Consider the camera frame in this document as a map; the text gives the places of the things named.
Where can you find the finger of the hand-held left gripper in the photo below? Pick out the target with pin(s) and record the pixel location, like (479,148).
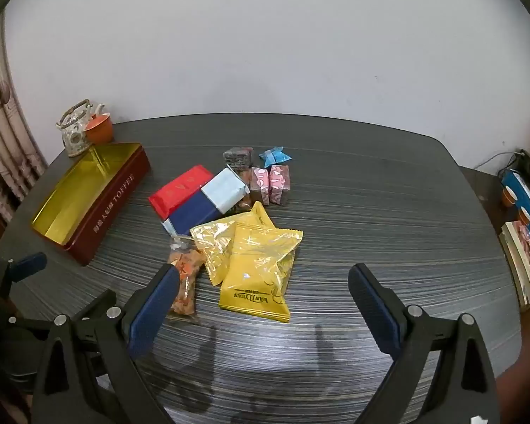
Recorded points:
(98,307)
(28,266)

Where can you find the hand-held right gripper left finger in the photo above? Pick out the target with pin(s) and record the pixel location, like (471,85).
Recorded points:
(154,309)

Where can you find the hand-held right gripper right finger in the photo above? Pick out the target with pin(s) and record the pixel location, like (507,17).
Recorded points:
(375,313)

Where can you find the navy blue snack packet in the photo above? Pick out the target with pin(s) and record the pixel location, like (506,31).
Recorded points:
(194,214)

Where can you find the red tin box gold inside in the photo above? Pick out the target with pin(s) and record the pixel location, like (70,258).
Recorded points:
(115,203)

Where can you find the yellow snack packet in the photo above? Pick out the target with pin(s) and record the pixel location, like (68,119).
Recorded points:
(256,274)
(212,243)

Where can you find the red snack packet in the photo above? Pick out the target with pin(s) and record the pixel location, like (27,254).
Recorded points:
(176,192)

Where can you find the light blue snack packet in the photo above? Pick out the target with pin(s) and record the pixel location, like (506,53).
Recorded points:
(225,192)

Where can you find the blue and clear candy packet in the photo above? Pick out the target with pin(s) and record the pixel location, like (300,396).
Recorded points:
(274,156)

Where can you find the clear packet of orange snack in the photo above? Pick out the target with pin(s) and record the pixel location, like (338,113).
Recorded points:
(187,282)

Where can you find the beige patterned curtain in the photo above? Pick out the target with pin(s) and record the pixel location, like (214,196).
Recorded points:
(4,141)

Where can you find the floral ceramic teapot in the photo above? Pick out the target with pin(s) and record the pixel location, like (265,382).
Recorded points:
(73,139)

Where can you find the pink and brown wrapped candy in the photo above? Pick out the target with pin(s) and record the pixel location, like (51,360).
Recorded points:
(244,206)
(259,183)
(279,183)

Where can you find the orange lidded teacup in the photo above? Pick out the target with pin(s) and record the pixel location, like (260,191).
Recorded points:
(99,131)

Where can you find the stack of books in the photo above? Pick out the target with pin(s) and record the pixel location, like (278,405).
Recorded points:
(523,269)

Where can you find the dark wrapped candy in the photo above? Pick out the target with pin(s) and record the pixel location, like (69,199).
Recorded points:
(237,157)

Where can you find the small orange teacup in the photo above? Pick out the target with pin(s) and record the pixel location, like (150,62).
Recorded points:
(509,196)
(525,216)

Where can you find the blue box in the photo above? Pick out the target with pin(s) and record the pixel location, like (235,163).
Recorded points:
(528,198)

